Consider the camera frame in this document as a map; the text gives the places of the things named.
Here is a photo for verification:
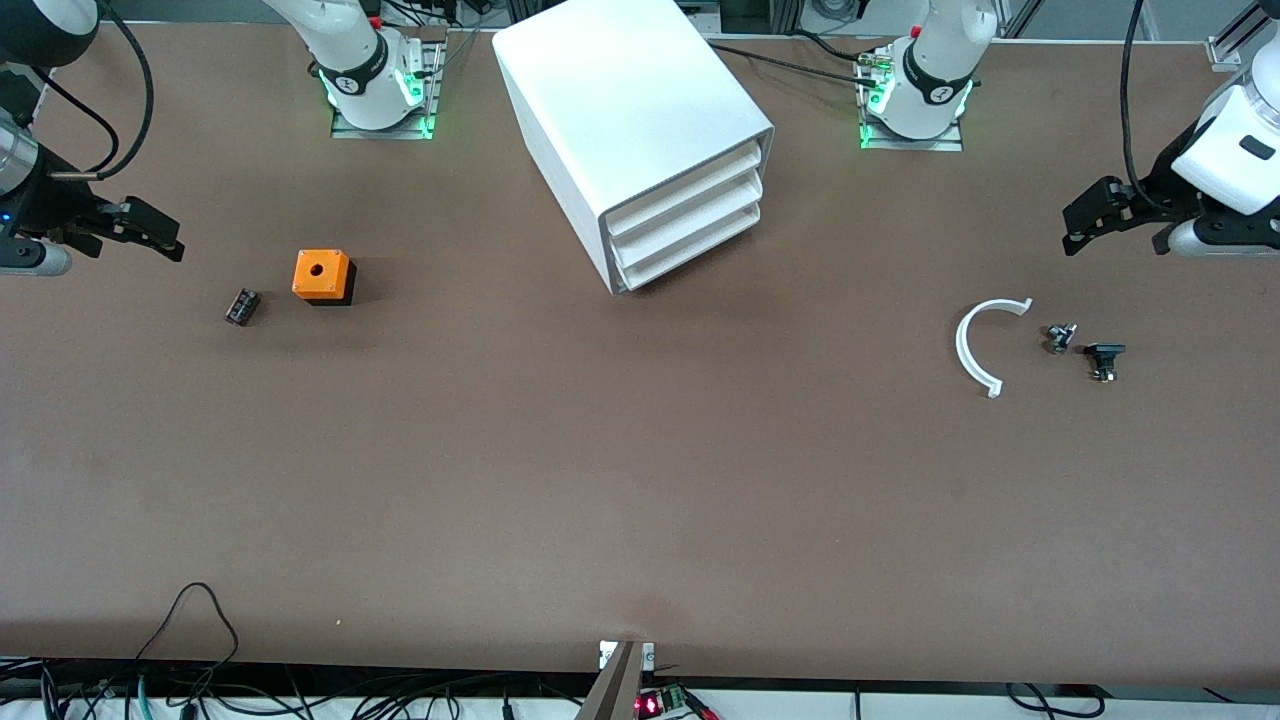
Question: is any white drawer cabinet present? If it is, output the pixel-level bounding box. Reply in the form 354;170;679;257
492;0;776;296

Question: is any orange box with hole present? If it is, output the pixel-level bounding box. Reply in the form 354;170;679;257
292;249;357;307

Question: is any white curved plastic clip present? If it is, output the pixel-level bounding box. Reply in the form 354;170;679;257
955;298;1034;399

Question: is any green circuit board red light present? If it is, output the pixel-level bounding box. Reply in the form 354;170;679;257
635;683;719;720

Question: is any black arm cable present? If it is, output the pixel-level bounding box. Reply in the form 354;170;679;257
30;72;121;173
1120;0;1161;206
50;0;156;181

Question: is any aluminium frame profile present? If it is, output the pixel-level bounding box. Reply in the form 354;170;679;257
1205;0;1266;71

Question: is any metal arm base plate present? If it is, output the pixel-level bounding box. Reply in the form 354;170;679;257
330;40;443;141
858;45;964;153

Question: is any black base cable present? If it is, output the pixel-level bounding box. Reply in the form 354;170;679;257
710;43;883;89
790;28;876;63

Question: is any thin black looped cable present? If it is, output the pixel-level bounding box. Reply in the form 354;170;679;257
133;582;241;691

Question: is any tangled black cable bundle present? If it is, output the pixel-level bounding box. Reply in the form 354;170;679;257
0;655;601;720

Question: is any black curled cable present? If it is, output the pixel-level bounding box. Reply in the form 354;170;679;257
1005;682;1107;720

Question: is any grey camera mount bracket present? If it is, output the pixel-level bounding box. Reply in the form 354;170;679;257
575;640;657;720

